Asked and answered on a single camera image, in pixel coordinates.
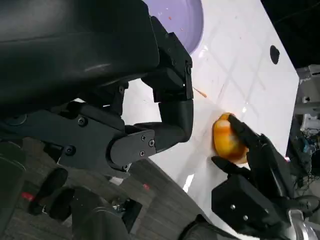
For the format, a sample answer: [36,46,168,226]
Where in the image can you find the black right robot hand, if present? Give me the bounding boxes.
[211,114,297,201]

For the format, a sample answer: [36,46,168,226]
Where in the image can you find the orange and white bread roll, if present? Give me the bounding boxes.
[211,112,250,165]

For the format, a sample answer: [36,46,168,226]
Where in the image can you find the black robot lower body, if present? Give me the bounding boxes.
[0,137,143,240]

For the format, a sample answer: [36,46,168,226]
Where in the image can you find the lilac plate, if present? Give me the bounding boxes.
[146,0,205,56]

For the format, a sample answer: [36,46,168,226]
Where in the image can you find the tangled black workshop cables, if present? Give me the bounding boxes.
[291,129,320,186]

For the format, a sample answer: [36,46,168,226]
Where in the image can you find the black round table grommet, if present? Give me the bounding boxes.
[269,45,281,65]

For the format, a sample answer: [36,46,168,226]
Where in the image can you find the thin orange crumb sliver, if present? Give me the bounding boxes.
[192,86,208,98]

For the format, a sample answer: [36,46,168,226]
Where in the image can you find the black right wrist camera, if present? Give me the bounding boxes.
[211,173,280,237]

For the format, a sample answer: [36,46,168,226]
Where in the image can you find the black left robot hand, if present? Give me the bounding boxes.
[0,0,195,174]

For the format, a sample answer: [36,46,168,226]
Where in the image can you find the white workshop machine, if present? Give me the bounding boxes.
[295,64,320,131]

